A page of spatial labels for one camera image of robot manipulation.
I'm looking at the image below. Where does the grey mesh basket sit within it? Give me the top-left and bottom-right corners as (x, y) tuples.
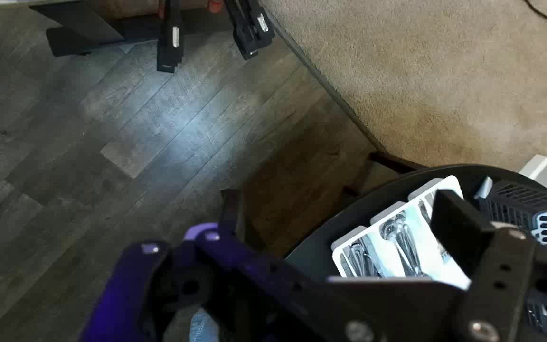
(473, 178), (547, 252)

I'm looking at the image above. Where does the silver metal utensil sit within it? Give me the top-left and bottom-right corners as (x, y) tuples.
(378, 209), (429, 277)
(343, 237), (383, 279)

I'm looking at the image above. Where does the grey floor cable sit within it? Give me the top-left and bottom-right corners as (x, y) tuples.
(262, 5), (429, 174)

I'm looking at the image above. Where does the white cutlery tray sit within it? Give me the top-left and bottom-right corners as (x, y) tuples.
(328, 172), (473, 292)

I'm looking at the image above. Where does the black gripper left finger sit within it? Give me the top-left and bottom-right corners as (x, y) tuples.
(79, 188), (351, 342)

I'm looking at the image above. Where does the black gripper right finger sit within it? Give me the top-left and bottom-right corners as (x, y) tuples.
(429, 188), (547, 342)

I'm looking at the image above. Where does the dark furniture base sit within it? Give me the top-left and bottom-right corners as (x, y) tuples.
(30, 0), (237, 58)

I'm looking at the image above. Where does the black clamp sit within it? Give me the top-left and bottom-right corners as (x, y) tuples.
(224, 0), (277, 62)
(155, 0), (186, 74)

